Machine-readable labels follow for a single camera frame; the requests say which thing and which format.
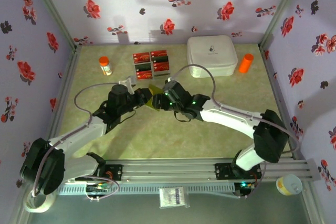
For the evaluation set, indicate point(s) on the white yellow cup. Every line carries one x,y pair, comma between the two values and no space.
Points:
288,185

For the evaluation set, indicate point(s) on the aluminium table side rail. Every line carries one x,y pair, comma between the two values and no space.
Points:
65,90
277,90

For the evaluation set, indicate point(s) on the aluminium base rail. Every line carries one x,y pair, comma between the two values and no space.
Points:
170,167

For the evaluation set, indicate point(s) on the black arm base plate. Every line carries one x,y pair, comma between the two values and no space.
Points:
115,171
223,171

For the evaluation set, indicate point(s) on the white medicine case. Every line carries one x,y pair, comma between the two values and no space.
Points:
212,56

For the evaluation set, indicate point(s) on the black VIP card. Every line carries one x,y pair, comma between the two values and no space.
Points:
160,59
143,66

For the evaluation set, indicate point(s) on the clear tape roll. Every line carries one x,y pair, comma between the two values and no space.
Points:
39,209

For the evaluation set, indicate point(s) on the small controller circuit board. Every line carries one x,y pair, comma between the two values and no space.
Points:
244,184
99,187

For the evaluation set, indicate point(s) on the orange-capped pill bottle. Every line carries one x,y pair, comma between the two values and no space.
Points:
105,66

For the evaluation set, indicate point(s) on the orange cylinder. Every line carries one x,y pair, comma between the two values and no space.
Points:
246,63

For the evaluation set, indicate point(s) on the aluminium frame post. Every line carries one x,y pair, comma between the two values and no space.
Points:
281,11
56,11

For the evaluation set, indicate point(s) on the clear plastic packet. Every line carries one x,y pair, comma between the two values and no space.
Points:
174,197

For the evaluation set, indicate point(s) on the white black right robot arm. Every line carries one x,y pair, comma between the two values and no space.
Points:
231,119

